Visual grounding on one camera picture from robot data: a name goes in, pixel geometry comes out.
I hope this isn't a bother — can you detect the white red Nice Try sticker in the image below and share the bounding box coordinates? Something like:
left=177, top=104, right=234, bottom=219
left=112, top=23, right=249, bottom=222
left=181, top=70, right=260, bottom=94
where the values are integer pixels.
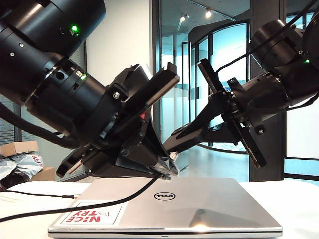
left=54, top=199, right=130, bottom=228

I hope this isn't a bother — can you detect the black framed glass door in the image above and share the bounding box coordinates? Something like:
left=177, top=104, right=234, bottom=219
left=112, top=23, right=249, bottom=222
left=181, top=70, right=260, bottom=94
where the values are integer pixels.
left=152, top=0, right=191, bottom=179

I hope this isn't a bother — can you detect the black charging cable silver plug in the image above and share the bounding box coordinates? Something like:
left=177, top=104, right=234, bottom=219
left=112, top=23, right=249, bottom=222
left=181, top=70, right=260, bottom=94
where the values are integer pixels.
left=0, top=150, right=179, bottom=223

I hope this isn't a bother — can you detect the silver Dell laptop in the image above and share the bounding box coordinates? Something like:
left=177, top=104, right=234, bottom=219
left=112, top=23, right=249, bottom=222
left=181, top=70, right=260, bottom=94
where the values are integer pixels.
left=48, top=177, right=284, bottom=239

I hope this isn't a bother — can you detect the dark crumpled bag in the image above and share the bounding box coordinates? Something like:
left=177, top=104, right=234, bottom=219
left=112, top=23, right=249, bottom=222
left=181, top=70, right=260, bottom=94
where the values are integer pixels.
left=0, top=169, right=33, bottom=191

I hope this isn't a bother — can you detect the curved black framed glass partition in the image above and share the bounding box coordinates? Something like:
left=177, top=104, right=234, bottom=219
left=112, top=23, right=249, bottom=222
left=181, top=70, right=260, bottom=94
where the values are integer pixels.
left=188, top=21, right=251, bottom=155

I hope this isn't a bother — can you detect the thin black laptop power cable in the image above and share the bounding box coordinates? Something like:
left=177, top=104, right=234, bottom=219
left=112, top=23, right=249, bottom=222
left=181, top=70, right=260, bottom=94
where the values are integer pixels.
left=0, top=189, right=76, bottom=199

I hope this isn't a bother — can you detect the black smartphone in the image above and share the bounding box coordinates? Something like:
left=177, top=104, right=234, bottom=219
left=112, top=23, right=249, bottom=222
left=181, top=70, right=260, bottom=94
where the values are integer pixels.
left=161, top=123, right=225, bottom=157

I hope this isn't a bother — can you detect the brown red cardboard box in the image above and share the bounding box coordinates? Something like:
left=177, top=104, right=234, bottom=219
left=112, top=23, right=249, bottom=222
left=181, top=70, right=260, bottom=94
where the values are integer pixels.
left=31, top=166, right=56, bottom=182

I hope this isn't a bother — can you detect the grey plastic mailing bag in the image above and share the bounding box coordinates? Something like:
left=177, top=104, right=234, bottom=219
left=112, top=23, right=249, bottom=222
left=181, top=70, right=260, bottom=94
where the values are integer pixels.
left=0, top=153, right=44, bottom=180

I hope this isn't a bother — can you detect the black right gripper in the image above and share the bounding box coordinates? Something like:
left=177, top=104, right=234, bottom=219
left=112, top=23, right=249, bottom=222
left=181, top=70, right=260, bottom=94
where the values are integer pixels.
left=175, top=58, right=291, bottom=168

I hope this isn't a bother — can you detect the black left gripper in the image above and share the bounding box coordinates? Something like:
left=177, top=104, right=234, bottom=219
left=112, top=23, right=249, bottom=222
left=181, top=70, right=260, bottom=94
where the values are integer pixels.
left=56, top=62, right=180, bottom=179

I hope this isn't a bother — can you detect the black sleeved left arm cable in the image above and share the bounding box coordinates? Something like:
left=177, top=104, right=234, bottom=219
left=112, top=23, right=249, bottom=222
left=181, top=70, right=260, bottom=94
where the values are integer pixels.
left=0, top=102, right=79, bottom=150

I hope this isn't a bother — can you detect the small flat brown cardboard box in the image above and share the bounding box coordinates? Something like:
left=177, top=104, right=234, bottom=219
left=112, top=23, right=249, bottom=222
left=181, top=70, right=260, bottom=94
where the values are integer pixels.
left=0, top=141, right=40, bottom=157

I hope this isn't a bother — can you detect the frosted glass window panel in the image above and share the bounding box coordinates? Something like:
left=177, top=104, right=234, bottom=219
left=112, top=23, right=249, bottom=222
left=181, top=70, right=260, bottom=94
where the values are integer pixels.
left=285, top=11, right=319, bottom=180

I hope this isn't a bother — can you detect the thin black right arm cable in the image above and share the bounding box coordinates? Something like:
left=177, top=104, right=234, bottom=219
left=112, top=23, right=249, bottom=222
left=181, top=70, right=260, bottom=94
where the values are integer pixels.
left=215, top=0, right=319, bottom=74

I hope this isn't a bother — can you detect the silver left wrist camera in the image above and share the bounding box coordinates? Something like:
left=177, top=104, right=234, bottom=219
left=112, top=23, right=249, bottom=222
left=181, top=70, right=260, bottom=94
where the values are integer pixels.
left=139, top=64, right=153, bottom=82

